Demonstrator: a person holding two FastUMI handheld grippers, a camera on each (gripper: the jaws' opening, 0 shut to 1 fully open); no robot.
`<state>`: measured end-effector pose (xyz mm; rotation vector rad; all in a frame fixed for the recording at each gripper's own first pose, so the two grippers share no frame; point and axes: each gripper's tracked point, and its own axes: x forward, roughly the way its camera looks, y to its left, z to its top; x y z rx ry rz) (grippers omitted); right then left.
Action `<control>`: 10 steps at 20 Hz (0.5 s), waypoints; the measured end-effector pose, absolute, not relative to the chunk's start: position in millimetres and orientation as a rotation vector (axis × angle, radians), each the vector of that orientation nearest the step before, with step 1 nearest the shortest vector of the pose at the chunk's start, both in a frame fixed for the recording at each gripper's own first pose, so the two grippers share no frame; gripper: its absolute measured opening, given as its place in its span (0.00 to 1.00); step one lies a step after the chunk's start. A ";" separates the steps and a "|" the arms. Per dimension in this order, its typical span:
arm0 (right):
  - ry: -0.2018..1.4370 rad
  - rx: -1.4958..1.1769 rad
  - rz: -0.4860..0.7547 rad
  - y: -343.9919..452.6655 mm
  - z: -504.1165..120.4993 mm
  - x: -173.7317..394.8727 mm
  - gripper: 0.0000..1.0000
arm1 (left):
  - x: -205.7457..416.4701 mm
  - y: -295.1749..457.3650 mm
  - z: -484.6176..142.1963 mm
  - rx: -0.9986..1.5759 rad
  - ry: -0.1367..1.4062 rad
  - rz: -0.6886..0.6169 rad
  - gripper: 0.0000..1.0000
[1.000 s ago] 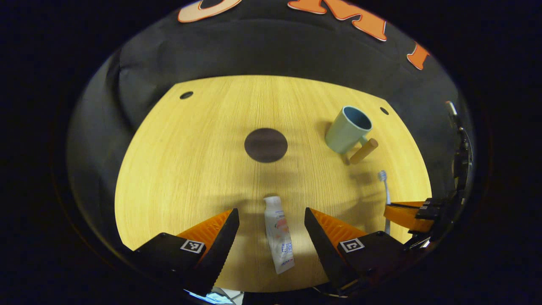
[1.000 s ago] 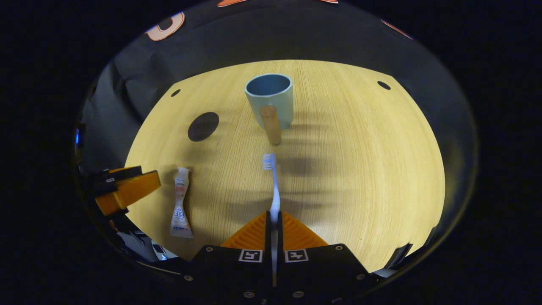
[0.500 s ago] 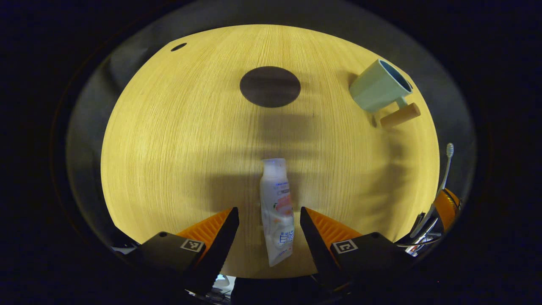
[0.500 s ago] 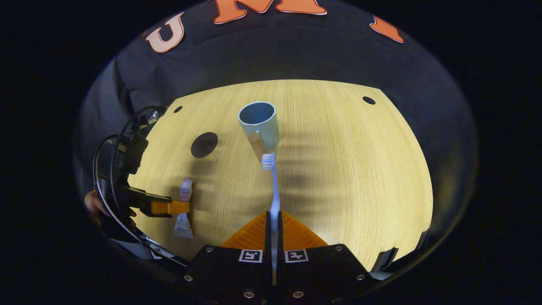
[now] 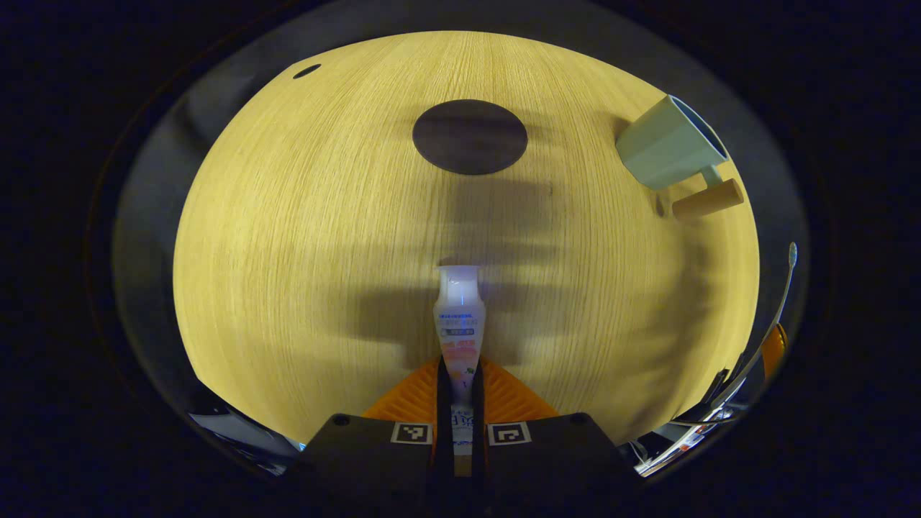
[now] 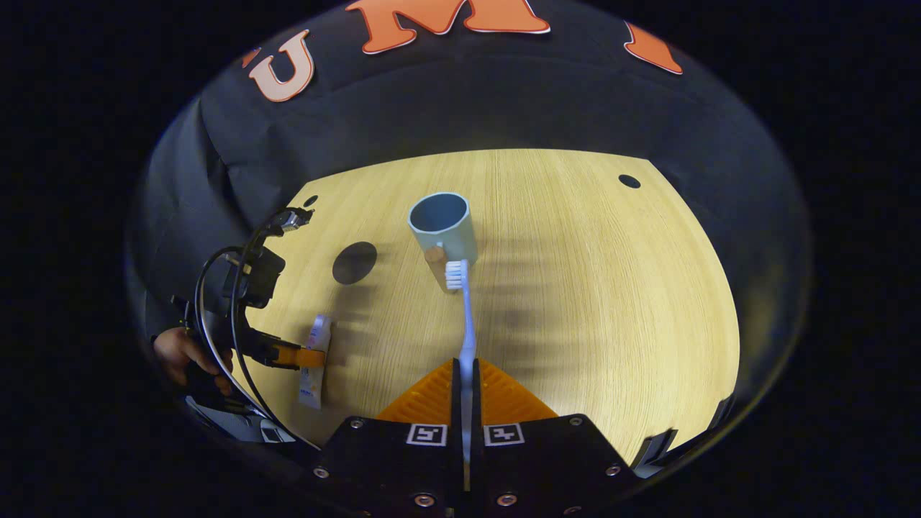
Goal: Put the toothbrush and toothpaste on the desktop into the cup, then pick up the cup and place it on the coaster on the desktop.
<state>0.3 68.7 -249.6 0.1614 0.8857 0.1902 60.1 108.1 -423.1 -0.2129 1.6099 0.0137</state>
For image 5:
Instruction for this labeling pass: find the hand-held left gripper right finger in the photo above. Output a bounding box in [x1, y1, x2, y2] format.
[471, 355, 643, 518]

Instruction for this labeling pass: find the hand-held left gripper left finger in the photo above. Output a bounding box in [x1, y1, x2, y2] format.
[284, 355, 455, 518]

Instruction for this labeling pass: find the white toothpaste tube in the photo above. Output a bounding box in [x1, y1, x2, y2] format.
[432, 265, 487, 477]

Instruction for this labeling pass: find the pale green cup wooden handle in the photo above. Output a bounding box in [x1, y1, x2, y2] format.
[615, 94, 745, 220]

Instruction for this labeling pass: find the dark round coaster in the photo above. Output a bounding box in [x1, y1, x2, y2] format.
[412, 99, 529, 176]

